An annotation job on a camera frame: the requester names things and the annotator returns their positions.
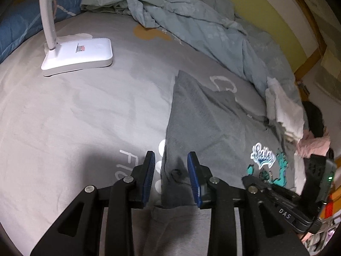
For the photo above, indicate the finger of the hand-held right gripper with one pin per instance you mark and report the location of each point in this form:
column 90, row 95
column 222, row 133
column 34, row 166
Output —
column 282, row 196

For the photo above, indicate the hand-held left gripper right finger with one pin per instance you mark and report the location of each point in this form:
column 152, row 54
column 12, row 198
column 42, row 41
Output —
column 193, row 178

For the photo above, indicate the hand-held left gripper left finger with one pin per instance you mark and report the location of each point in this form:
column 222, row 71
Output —
column 149, row 176

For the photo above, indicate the grey monster print t-shirt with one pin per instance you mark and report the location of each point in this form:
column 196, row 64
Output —
column 213, row 117

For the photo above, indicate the pink garment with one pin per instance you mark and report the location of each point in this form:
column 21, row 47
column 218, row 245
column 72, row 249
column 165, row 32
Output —
column 314, row 145

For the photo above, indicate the black garment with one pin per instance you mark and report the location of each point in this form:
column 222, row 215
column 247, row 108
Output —
column 315, row 117

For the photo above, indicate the white folded cloth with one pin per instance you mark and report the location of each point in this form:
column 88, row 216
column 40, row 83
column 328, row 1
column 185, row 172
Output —
column 282, row 106

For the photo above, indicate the grey printed bed sheet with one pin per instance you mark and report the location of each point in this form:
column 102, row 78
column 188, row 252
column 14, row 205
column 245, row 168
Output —
column 80, row 112

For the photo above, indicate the white desk lamp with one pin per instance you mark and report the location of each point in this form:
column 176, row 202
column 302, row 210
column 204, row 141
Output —
column 80, row 53

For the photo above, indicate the light blue duvet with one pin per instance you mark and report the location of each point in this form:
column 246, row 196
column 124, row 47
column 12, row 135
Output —
column 199, row 32

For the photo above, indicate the blue patterned pillow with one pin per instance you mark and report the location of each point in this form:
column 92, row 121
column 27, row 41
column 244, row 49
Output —
column 21, row 24

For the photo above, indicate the wooden bed frame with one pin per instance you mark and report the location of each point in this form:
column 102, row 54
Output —
column 319, row 40

